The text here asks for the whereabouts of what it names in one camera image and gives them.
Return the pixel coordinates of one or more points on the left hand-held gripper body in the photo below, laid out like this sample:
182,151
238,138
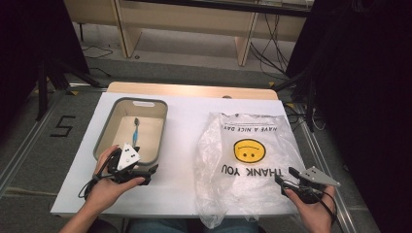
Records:
128,158

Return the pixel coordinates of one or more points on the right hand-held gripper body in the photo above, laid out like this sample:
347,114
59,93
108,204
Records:
315,177

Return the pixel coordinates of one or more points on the grey and blue toothbrush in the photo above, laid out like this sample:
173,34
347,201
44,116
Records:
135,137

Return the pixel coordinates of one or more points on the beige bin with grey rim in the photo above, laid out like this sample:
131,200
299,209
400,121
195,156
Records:
149,136

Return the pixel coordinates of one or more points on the clear smiley plastic bag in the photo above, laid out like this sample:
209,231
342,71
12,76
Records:
259,194

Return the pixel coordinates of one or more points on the person's right hand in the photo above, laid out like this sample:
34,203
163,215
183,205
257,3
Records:
315,215

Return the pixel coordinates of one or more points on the person's left hand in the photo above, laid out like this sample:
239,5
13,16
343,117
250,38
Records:
103,191

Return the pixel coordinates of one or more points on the white board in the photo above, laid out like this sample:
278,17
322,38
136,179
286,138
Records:
181,136

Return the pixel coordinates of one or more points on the person's blue jeans legs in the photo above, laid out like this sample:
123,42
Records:
162,226

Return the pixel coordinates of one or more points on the black metal stand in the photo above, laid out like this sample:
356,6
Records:
311,97
42,93

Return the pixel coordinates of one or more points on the light wooden table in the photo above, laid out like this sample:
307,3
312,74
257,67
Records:
194,90

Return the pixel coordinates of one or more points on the black curtain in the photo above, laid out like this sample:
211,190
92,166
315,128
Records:
372,97
32,39

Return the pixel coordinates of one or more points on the light wooden desk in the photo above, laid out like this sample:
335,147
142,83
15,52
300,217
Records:
181,19

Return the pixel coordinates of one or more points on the metal floor rail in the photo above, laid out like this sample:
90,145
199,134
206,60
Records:
29,142
327,181

